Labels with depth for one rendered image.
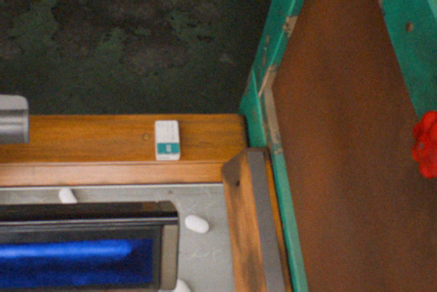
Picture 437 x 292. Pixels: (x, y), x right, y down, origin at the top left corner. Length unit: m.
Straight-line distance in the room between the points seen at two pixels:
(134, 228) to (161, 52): 1.56
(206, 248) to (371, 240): 0.36
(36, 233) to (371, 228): 0.29
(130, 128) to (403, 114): 0.52
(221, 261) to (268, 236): 0.13
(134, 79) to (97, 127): 1.02
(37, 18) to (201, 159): 1.32
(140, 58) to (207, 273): 1.23
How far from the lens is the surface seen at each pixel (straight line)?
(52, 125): 0.92
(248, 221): 0.77
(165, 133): 0.88
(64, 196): 0.86
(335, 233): 0.63
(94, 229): 0.46
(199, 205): 0.88
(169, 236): 0.47
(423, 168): 0.40
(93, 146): 0.89
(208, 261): 0.85
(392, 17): 0.48
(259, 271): 0.74
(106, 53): 1.98
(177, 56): 1.99
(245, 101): 0.96
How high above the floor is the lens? 1.54
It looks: 57 degrees down
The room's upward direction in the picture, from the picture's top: 10 degrees clockwise
